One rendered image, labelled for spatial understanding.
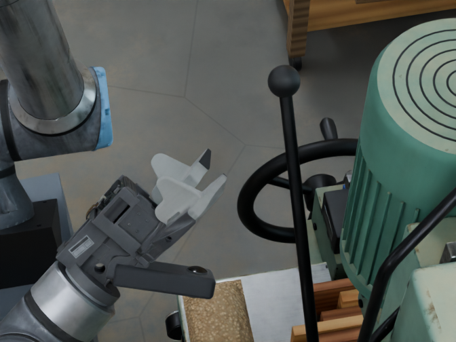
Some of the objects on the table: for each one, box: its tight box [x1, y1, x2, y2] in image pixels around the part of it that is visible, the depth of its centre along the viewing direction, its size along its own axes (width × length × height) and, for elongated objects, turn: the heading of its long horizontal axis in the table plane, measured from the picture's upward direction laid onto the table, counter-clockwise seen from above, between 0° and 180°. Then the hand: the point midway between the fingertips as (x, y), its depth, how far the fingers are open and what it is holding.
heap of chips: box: [183, 279, 254, 342], centre depth 141 cm, size 9×14×4 cm, turn 10°
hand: (222, 165), depth 110 cm, fingers open, 14 cm apart
